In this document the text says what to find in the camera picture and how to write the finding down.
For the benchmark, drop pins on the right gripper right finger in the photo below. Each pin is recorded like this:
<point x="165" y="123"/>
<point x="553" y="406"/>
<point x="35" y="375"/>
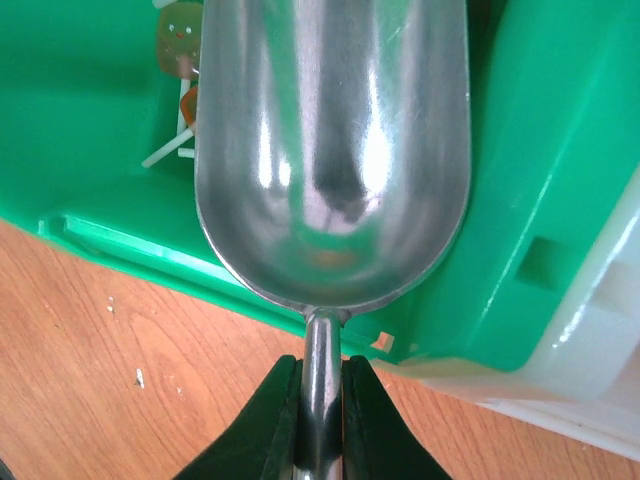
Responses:
<point x="377" y="442"/>

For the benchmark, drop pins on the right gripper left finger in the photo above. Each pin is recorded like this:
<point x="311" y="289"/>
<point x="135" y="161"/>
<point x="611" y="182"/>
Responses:
<point x="260" y="442"/>

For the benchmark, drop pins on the white candy bin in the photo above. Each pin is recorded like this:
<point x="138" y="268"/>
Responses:
<point x="582" y="379"/>

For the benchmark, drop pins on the metal scoop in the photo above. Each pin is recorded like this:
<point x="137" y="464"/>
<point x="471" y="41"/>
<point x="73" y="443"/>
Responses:
<point x="333" y="166"/>

